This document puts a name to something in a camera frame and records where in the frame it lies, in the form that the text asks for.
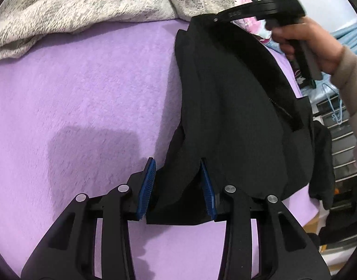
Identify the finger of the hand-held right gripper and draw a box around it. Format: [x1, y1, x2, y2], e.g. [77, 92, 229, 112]
[213, 0, 277, 24]

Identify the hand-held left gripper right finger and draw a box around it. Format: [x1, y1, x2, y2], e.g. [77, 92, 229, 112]
[200, 158, 332, 280]

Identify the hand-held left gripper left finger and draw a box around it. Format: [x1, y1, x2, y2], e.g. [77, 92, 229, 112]
[21, 157, 157, 280]

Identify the black jacket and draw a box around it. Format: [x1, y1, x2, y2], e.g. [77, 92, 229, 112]
[146, 13, 336, 226]

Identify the person's right forearm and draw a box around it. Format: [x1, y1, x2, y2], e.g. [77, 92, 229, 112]
[330, 45, 357, 145]

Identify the blue clothes hanger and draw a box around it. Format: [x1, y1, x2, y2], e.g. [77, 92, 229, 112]
[321, 83, 346, 123]

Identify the person's right hand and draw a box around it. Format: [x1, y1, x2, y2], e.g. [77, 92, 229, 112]
[270, 16, 346, 75]

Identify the pink and blue printed blanket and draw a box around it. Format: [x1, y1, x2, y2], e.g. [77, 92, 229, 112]
[225, 0, 284, 54]

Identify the light blue fluffy blanket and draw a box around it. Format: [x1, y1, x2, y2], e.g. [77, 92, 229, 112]
[333, 23, 357, 49]

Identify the cardboard box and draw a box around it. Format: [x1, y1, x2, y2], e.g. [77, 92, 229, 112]
[302, 216, 322, 240]

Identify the purple bed sheet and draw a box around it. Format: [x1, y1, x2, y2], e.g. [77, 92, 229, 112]
[0, 17, 320, 280]

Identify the drawer unit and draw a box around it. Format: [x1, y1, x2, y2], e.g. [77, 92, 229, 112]
[311, 93, 357, 199]

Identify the grey fuzzy cloth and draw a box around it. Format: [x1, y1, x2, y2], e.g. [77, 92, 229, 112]
[0, 0, 236, 63]

